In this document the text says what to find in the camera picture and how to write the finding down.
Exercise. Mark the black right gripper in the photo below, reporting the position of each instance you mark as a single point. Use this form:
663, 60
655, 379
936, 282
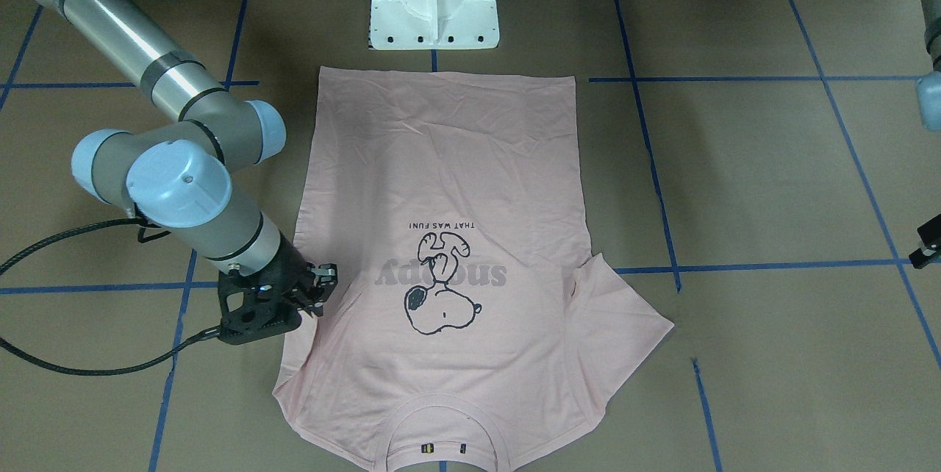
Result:
292, 265

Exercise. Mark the pink snoopy t-shirt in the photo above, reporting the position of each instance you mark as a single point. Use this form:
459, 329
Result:
471, 321

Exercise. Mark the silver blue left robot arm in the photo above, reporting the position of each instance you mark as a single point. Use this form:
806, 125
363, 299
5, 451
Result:
927, 87

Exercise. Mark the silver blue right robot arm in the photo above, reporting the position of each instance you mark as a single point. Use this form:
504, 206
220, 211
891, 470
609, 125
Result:
56, 88

